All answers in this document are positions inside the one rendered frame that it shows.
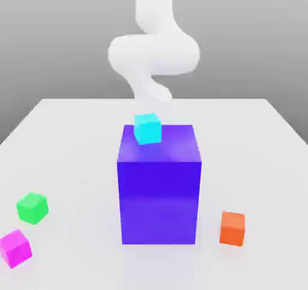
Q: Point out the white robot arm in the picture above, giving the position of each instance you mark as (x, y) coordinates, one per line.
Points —
(154, 51)

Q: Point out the large purple box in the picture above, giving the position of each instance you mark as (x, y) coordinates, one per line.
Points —
(158, 198)

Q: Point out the small magenta cube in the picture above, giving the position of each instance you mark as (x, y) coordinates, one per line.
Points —
(15, 248)

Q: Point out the small green cube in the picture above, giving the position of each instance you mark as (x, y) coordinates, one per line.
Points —
(32, 208)

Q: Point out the small orange cube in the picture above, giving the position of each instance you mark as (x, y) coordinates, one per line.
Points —
(232, 228)

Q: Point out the small cyan cube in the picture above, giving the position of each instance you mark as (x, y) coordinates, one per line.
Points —
(148, 130)

